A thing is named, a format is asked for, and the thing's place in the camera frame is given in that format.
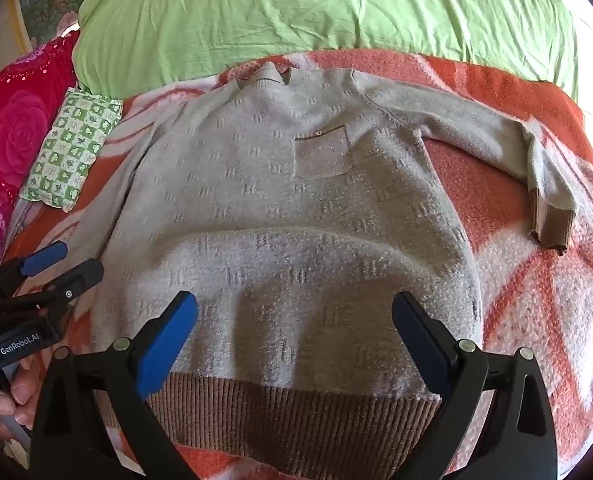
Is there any red rose print quilt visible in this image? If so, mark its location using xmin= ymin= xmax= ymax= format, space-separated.
xmin=0 ymin=35 xmax=82 ymax=273

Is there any person's left hand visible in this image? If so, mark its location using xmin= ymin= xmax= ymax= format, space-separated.
xmin=0 ymin=355 xmax=44 ymax=443

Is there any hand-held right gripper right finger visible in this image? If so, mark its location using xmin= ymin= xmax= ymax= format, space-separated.
xmin=392 ymin=291 xmax=558 ymax=480

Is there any beige knit sweater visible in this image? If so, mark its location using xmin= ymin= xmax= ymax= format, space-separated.
xmin=46 ymin=61 xmax=577 ymax=448

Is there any orange white floral blanket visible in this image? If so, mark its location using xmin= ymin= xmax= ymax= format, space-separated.
xmin=1 ymin=50 xmax=593 ymax=480

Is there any light green quilt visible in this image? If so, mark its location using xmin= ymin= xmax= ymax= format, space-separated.
xmin=72 ymin=0 xmax=579 ymax=103

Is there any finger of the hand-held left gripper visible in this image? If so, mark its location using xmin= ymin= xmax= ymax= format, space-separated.
xmin=6 ymin=258 xmax=105 ymax=313
xmin=4 ymin=240 xmax=70 ymax=281

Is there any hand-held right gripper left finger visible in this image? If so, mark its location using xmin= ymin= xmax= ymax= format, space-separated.
xmin=31 ymin=290 xmax=198 ymax=480

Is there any green white checkered pillow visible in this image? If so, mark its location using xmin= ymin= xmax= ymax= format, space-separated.
xmin=19 ymin=87 xmax=124 ymax=213

